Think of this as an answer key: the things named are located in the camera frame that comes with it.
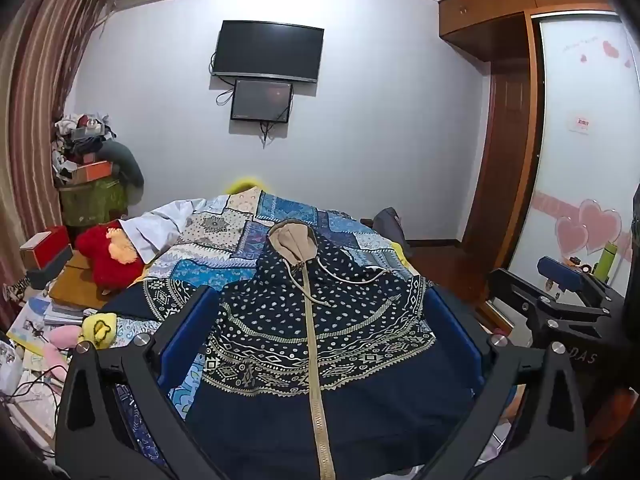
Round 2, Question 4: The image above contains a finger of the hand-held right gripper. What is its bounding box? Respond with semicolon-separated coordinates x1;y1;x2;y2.
539;256;626;318
486;267;557;348

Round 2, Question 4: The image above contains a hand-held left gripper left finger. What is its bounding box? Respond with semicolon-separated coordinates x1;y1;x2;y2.
54;284;223;480

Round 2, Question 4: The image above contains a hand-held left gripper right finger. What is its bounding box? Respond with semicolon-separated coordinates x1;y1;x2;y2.
424;285;589;480

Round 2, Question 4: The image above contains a navy patterned zip hoodie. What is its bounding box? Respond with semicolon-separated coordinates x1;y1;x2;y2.
102;217;488;480

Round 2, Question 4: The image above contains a pile of clothes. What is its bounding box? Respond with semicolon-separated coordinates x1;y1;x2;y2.
50;110;118;183

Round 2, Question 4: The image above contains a green bottle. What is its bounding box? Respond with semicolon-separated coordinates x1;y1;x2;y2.
594;242;618;281

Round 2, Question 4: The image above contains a yellow plush toy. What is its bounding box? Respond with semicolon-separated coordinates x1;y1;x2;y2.
80;311;118;351

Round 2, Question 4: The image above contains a red plush toy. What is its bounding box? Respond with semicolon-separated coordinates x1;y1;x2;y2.
75;220;146;291

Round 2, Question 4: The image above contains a blue patchwork bed blanket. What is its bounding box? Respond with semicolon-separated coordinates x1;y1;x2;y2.
107;187;426;480

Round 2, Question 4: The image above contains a white shirt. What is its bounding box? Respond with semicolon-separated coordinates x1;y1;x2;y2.
120;197;208;266

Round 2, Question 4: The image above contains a dark bag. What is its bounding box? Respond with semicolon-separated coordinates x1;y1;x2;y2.
372;206;412;261

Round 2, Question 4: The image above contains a white heart-print sliding door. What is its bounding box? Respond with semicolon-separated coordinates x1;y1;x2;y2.
507;10;640;301

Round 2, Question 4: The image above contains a pink plush toy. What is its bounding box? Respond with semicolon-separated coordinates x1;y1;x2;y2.
42;325;86;371

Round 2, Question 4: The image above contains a brown wooden door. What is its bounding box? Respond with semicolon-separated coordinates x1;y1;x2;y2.
460;67;532;251

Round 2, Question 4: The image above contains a stack of books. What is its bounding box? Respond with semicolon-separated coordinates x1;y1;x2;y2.
7;287;93;356

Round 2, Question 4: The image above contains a grey box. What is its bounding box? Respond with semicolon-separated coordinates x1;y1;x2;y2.
26;249;75;290

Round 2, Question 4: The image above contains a yellow cloth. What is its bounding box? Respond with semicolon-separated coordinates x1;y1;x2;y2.
224;176;272;196

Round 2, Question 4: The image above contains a green cloth-covered cabinet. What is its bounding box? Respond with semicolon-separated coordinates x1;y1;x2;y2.
59;177;128;233

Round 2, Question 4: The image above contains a red box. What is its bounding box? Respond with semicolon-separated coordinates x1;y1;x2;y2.
20;225;71;271

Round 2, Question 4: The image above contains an orange box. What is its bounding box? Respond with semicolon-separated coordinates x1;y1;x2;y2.
70;160;113;184

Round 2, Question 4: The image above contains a brown wooden wardrobe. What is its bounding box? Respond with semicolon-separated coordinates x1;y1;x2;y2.
437;0;621;336

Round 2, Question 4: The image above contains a brown striped curtain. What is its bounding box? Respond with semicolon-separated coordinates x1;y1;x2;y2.
0;0;118;291

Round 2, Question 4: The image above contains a black cable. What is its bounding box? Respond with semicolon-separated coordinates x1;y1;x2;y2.
0;367;68;403

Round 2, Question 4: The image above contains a small black wall monitor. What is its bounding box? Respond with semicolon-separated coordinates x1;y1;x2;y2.
230;79;294;123

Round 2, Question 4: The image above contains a black wall television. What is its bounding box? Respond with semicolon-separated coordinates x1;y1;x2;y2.
210;20;325;84

